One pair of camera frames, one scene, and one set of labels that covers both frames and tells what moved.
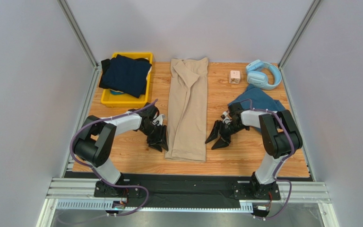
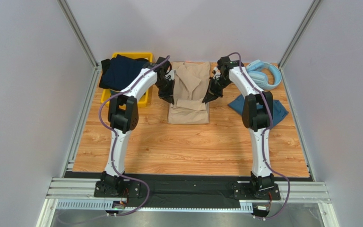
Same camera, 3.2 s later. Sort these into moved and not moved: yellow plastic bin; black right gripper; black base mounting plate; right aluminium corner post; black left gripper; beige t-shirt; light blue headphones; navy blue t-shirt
Moved: black left gripper; beige t-shirt; black right gripper
Not moved: right aluminium corner post; navy blue t-shirt; black base mounting plate; yellow plastic bin; light blue headphones
